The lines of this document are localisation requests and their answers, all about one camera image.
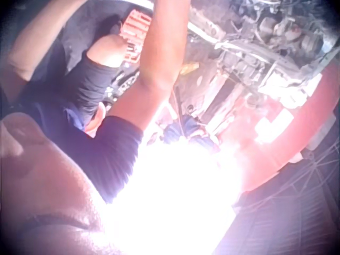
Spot blue cloth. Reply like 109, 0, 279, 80
162, 114, 216, 149

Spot person's legs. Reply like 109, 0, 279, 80
62, 34, 129, 135

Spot red tool tray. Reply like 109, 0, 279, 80
120, 9, 152, 64

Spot red car body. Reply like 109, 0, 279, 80
212, 63, 340, 192

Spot car engine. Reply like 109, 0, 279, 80
183, 0, 336, 112

